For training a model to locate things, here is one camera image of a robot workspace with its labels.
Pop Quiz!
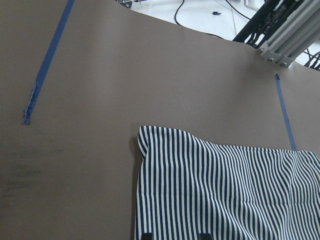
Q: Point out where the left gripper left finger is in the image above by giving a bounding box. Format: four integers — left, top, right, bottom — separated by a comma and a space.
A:
141, 232, 153, 240

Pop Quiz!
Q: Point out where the striped polo shirt white collar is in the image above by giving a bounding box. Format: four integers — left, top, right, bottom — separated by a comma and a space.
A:
134, 126, 320, 240

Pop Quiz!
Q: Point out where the aluminium frame post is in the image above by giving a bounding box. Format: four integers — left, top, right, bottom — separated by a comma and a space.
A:
260, 0, 320, 67

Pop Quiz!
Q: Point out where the black clamp stand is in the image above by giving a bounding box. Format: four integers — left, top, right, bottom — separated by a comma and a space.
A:
233, 0, 303, 49

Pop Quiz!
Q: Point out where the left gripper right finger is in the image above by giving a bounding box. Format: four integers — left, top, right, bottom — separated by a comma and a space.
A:
198, 233, 212, 240

